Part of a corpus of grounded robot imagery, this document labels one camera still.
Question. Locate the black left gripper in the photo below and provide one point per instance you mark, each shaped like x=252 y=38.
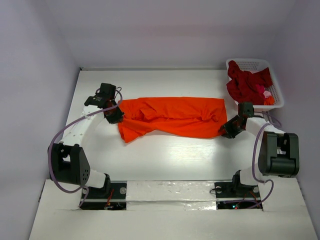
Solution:
x=117 y=118

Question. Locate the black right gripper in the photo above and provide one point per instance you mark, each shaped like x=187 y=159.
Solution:
x=230 y=128

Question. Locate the orange t shirt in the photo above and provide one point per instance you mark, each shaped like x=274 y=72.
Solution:
x=192 y=117

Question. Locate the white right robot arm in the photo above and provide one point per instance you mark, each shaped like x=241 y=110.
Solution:
x=275 y=153

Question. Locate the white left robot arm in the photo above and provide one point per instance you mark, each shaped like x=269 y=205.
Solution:
x=67 y=161

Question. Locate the dark red t shirt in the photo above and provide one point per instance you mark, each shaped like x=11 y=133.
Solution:
x=242 y=86

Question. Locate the small orange cloth in basket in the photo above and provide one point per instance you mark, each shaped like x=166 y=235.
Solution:
x=270 y=101

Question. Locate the pink cloth in basket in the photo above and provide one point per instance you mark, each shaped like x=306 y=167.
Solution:
x=261 y=90

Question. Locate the white plastic basket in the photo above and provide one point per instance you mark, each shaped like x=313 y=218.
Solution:
x=254 y=65

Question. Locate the metal rail right table edge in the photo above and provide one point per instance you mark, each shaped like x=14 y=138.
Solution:
x=268 y=117

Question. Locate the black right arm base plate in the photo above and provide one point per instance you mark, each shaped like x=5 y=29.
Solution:
x=236 y=196

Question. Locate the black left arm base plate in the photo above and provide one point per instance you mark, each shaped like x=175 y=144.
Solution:
x=113 y=200

